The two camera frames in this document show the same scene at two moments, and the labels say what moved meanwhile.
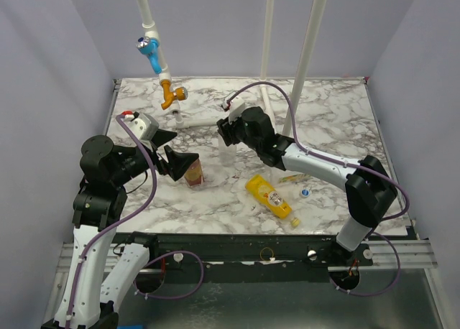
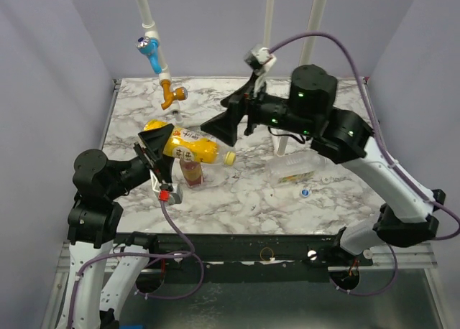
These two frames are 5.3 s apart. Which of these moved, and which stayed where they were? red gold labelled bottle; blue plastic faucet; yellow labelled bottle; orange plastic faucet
Moved: yellow labelled bottle
Stayed: red gold labelled bottle; orange plastic faucet; blue plastic faucet
